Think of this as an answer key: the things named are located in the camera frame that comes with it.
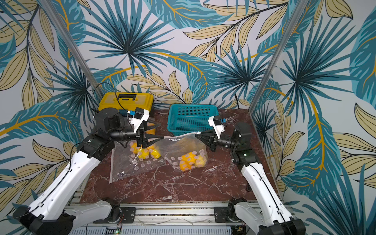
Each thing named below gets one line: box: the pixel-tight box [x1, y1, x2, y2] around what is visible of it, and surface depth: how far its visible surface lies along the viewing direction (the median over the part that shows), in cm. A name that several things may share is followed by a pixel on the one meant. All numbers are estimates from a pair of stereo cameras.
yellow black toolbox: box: [97, 92, 155, 112], surface depth 105 cm
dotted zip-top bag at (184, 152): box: [154, 132, 209, 172], surface depth 80 cm
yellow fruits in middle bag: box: [179, 151, 208, 172], surface depth 85 cm
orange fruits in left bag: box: [130, 141, 162, 160], surface depth 92 cm
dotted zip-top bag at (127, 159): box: [109, 137, 166, 184], surface depth 90 cm
